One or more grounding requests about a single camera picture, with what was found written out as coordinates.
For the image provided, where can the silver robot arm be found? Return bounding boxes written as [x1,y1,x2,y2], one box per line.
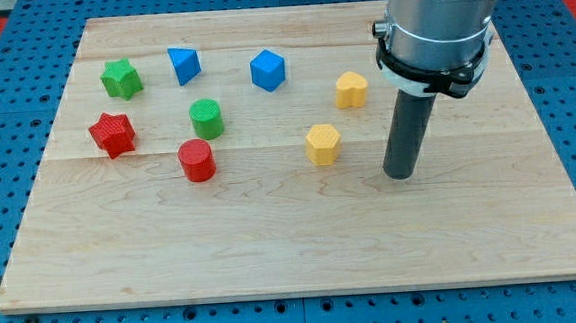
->
[372,0,497,71]

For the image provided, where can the yellow hexagon block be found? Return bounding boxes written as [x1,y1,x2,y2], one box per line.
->
[305,124,342,166]

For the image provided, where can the wooden board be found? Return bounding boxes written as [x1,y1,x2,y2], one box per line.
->
[0,1,576,315]

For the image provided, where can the red cylinder block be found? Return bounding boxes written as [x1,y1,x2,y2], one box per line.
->
[177,139,216,182]

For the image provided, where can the blue cube block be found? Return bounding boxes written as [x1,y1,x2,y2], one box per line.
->
[250,50,286,93]

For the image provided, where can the green cylinder block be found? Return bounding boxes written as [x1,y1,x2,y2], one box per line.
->
[189,98,225,140]

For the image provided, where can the yellow heart block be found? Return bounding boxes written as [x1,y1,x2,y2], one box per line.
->
[334,71,369,109]

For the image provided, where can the dark grey cylindrical pointer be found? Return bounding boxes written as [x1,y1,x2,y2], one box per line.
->
[382,90,435,180]

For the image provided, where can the blue triangular prism block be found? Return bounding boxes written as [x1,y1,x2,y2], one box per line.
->
[167,47,201,86]

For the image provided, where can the red star block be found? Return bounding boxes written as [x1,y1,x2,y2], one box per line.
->
[89,113,136,159]

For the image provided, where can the green star block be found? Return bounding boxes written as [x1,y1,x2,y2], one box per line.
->
[100,58,144,100]

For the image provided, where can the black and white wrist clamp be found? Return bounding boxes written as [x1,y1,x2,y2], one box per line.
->
[375,28,494,99]

